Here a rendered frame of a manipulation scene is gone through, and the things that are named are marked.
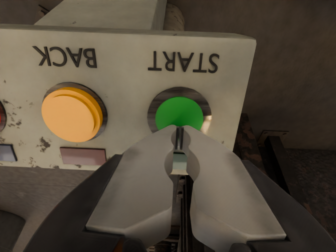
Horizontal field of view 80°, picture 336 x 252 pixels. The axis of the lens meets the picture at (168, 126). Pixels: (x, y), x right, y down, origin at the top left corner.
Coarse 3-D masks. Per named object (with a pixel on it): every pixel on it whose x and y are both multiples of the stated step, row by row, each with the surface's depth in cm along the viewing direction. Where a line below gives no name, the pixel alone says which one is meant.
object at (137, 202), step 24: (144, 144) 10; (168, 144) 11; (120, 168) 9; (144, 168) 9; (168, 168) 10; (120, 192) 8; (144, 192) 8; (168, 192) 8; (96, 216) 7; (120, 216) 7; (144, 216) 7; (168, 216) 7; (144, 240) 7
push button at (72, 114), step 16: (48, 96) 13; (64, 96) 13; (80, 96) 13; (48, 112) 14; (64, 112) 13; (80, 112) 13; (96, 112) 14; (64, 128) 14; (80, 128) 14; (96, 128) 14
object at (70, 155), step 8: (64, 152) 16; (72, 152) 16; (80, 152) 16; (88, 152) 16; (96, 152) 16; (104, 152) 16; (64, 160) 16; (72, 160) 16; (80, 160) 16; (88, 160) 16; (96, 160) 16; (104, 160) 16
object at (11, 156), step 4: (0, 144) 16; (4, 144) 16; (8, 144) 16; (0, 148) 16; (4, 148) 16; (8, 148) 16; (12, 148) 16; (0, 152) 16; (4, 152) 16; (8, 152) 16; (12, 152) 16; (0, 156) 16; (4, 156) 16; (8, 156) 16; (12, 156) 16; (0, 160) 17; (4, 160) 17; (8, 160) 17; (12, 160) 17; (16, 160) 17
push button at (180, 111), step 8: (176, 96) 14; (160, 104) 14; (168, 104) 14; (176, 104) 14; (184, 104) 14; (192, 104) 14; (160, 112) 14; (168, 112) 14; (176, 112) 14; (184, 112) 14; (192, 112) 14; (200, 112) 14; (160, 120) 14; (168, 120) 14; (176, 120) 14; (184, 120) 14; (192, 120) 14; (200, 120) 14; (160, 128) 15
